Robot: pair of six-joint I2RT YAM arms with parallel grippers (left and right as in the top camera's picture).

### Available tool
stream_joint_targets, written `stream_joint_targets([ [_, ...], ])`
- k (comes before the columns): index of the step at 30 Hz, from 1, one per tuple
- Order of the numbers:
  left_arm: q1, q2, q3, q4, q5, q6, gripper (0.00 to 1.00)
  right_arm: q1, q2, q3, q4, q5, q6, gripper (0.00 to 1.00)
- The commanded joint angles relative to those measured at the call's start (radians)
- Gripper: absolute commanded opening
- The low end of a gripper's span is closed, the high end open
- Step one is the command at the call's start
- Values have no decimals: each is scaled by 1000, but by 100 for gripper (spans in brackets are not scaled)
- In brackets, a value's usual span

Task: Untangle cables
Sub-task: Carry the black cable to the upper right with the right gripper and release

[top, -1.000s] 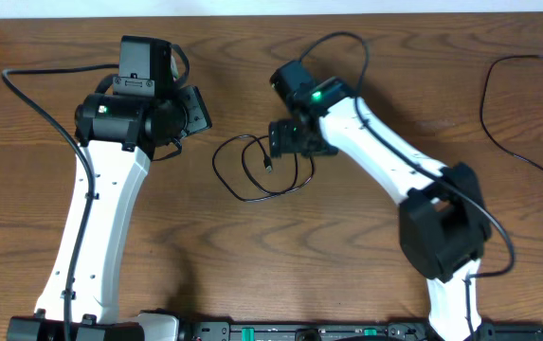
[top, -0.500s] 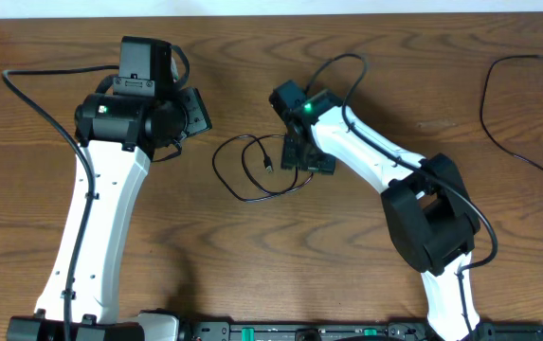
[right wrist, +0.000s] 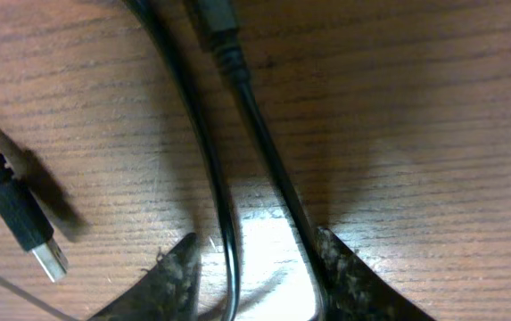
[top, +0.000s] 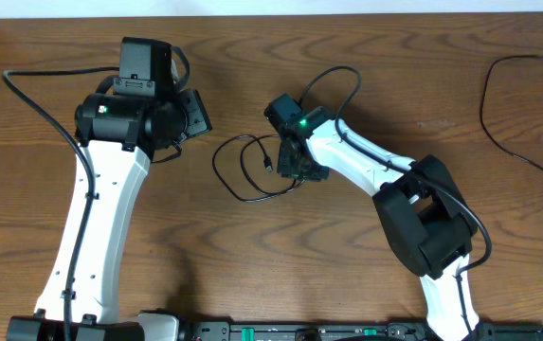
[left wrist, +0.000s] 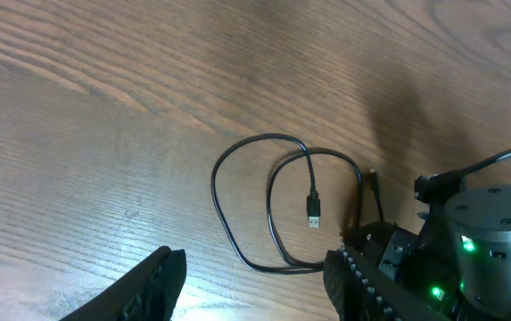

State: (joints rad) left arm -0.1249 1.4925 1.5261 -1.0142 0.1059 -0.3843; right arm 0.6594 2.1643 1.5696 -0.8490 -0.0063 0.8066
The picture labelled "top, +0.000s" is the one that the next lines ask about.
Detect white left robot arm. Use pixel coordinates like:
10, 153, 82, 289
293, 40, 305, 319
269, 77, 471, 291
7, 37, 211, 340

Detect black USB cable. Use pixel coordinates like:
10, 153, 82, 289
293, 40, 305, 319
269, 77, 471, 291
479, 54, 543, 182
211, 133, 306, 204

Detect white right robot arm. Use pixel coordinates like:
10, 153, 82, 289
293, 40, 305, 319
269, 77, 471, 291
263, 94, 480, 340

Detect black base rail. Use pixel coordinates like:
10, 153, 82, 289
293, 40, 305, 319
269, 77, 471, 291
176, 320, 543, 341

